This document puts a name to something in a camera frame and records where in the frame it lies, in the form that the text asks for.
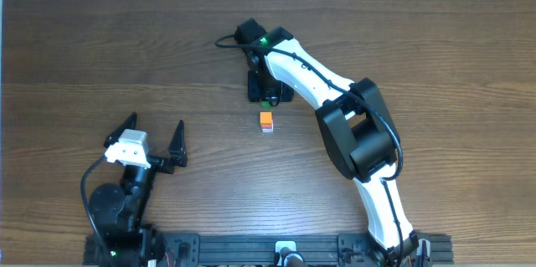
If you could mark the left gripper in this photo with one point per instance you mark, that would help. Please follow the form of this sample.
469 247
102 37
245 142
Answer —
161 164

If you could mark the orange cube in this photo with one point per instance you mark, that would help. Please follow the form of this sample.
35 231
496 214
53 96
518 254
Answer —
266 118

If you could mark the green cube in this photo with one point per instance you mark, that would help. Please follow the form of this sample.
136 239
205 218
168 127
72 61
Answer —
265 104

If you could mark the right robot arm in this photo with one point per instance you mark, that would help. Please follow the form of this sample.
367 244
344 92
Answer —
360 141

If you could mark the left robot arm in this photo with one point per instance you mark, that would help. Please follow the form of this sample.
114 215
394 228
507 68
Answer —
113 208

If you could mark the white cube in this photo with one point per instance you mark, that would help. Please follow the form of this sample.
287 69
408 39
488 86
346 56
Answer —
268 128

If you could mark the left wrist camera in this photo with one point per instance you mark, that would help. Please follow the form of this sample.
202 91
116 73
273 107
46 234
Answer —
127 150

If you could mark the mounting rail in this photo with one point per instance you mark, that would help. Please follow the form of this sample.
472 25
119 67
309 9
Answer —
243 250

